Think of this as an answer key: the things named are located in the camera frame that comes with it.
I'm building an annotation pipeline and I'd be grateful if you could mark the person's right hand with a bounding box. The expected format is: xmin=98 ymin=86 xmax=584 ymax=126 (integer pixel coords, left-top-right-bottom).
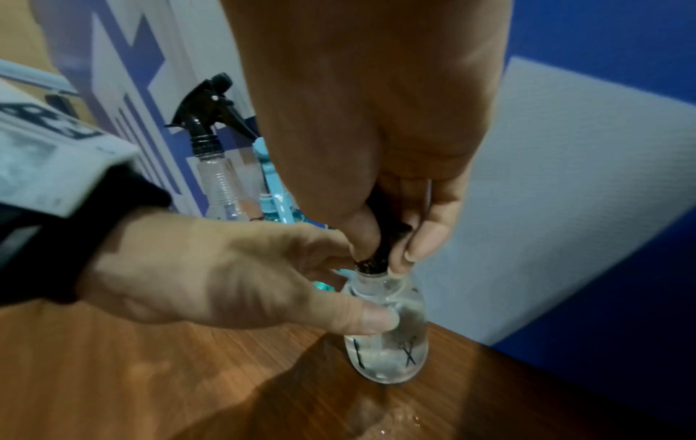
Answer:
xmin=219 ymin=0 xmax=515 ymax=276

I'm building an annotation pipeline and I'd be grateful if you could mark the person's left hand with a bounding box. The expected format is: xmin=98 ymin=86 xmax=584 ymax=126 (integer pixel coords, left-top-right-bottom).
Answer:
xmin=75 ymin=206 xmax=403 ymax=337

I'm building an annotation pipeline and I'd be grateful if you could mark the clear spray bottle black sprayer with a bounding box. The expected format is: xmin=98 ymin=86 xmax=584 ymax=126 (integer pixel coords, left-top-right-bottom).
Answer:
xmin=341 ymin=184 xmax=431 ymax=385
xmin=164 ymin=72 xmax=262 ymax=223

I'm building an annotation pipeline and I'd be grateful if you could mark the teal spray bottle blue sprayer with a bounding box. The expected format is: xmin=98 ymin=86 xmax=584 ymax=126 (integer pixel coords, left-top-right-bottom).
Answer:
xmin=251 ymin=137 xmax=349 ymax=294

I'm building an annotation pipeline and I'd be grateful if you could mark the left marker wristband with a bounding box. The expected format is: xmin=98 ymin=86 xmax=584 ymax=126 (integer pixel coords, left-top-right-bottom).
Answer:
xmin=0 ymin=79 xmax=174 ymax=307

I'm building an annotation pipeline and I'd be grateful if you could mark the blue banner with white print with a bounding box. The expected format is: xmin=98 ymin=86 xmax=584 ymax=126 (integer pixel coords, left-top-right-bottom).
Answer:
xmin=26 ymin=0 xmax=696 ymax=431

